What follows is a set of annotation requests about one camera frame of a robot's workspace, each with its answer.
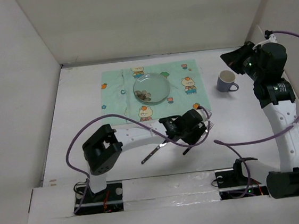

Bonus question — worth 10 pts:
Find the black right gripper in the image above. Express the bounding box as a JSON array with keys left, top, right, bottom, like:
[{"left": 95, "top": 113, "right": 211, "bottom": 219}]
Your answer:
[{"left": 219, "top": 40, "right": 265, "bottom": 85}]

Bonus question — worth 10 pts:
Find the steel fork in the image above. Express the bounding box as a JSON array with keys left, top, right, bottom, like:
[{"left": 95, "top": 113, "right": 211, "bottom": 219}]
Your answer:
[{"left": 189, "top": 121, "right": 213, "bottom": 145}]

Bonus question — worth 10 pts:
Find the steel table knife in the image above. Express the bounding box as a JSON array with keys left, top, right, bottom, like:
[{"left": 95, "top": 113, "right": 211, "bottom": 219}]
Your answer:
[{"left": 141, "top": 141, "right": 167, "bottom": 164}]

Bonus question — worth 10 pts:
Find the purple ceramic mug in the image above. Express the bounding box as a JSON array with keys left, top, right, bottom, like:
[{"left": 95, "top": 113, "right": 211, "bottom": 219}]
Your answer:
[{"left": 217, "top": 70, "right": 239, "bottom": 93}]

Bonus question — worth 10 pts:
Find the green cartoon print placemat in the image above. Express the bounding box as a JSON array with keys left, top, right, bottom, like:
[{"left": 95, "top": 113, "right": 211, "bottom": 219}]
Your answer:
[{"left": 101, "top": 60, "right": 210, "bottom": 122}]

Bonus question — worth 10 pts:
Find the green floral ceramic plate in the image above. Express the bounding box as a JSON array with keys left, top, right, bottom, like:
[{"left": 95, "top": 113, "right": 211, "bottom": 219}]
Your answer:
[{"left": 133, "top": 73, "right": 171, "bottom": 104}]

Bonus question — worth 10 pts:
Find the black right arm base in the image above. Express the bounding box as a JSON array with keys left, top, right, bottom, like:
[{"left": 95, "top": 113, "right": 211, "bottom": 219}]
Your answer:
[{"left": 211, "top": 159, "right": 269, "bottom": 201}]

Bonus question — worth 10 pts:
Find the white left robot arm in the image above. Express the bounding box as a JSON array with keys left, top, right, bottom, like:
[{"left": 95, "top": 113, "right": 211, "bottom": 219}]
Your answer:
[{"left": 82, "top": 109, "right": 211, "bottom": 201}]

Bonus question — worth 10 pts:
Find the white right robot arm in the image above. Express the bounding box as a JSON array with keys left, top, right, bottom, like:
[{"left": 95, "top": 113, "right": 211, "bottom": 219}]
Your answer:
[{"left": 220, "top": 42, "right": 299, "bottom": 199}]

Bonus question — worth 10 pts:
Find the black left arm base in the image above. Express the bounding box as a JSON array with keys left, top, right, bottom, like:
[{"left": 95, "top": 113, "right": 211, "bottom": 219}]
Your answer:
[{"left": 73, "top": 181, "right": 124, "bottom": 216}]

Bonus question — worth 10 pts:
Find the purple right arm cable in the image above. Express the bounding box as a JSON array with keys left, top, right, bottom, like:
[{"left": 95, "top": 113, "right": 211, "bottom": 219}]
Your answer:
[{"left": 202, "top": 27, "right": 299, "bottom": 200}]

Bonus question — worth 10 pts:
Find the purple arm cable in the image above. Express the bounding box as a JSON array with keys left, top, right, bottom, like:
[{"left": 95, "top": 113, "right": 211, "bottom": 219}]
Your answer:
[
  {"left": 61, "top": 103, "right": 222, "bottom": 214},
  {"left": 202, "top": 27, "right": 299, "bottom": 200}
]

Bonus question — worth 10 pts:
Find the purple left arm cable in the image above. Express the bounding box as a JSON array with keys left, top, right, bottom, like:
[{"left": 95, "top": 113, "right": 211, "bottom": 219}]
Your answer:
[{"left": 61, "top": 103, "right": 222, "bottom": 214}]

